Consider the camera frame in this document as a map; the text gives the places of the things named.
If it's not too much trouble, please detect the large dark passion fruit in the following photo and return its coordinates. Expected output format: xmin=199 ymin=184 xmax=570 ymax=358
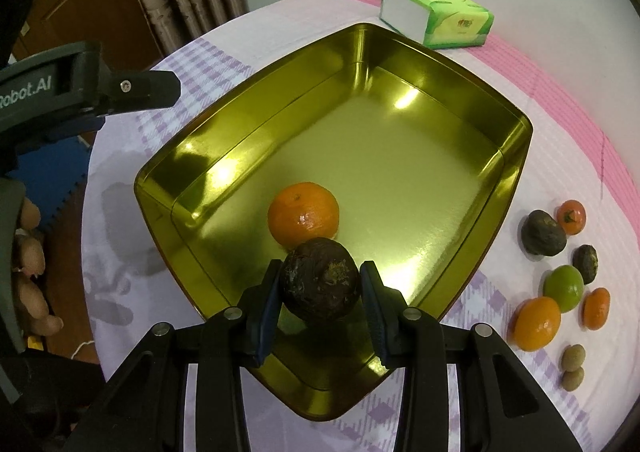
xmin=278 ymin=238 xmax=361 ymax=330

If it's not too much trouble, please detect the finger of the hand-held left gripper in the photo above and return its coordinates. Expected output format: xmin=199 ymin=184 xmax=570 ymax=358
xmin=97 ymin=69 xmax=182 ymax=117

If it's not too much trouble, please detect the person's left hand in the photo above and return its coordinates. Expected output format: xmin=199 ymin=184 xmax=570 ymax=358
xmin=12 ymin=197 xmax=65 ymax=337

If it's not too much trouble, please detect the green lime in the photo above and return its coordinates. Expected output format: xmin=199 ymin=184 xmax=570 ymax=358
xmin=542 ymin=264 xmax=586 ymax=314

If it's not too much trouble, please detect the green tissue pack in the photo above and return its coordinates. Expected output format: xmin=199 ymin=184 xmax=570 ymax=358
xmin=378 ymin=0 xmax=495 ymax=51

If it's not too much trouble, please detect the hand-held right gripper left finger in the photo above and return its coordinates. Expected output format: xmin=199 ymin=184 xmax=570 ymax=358
xmin=65 ymin=259 xmax=283 ymax=452

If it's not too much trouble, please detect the blue foam floor mat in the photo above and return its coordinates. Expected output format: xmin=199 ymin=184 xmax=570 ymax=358
xmin=10 ymin=124 xmax=93 ymax=233

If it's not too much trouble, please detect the wrinkled dark passion fruit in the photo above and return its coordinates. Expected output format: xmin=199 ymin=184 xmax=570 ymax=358
xmin=521 ymin=209 xmax=568 ymax=258

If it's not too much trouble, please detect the small orange mandarin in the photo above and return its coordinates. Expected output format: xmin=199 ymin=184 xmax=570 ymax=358
xmin=582 ymin=287 xmax=611 ymax=331
xmin=556 ymin=199 xmax=587 ymax=236

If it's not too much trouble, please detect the large orange mandarin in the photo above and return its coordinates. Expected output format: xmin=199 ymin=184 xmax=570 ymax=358
xmin=267 ymin=181 xmax=341 ymax=250
xmin=512 ymin=296 xmax=562 ymax=352

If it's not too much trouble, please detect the gold metal tin box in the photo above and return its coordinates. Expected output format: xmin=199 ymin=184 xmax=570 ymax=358
xmin=134 ymin=23 xmax=533 ymax=422

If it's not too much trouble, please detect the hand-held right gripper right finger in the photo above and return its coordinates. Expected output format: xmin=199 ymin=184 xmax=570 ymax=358
xmin=359 ymin=260 xmax=586 ymax=452

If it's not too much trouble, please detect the small dark passion fruit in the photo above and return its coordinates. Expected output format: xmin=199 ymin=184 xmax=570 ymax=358
xmin=571 ymin=244 xmax=599 ymax=285

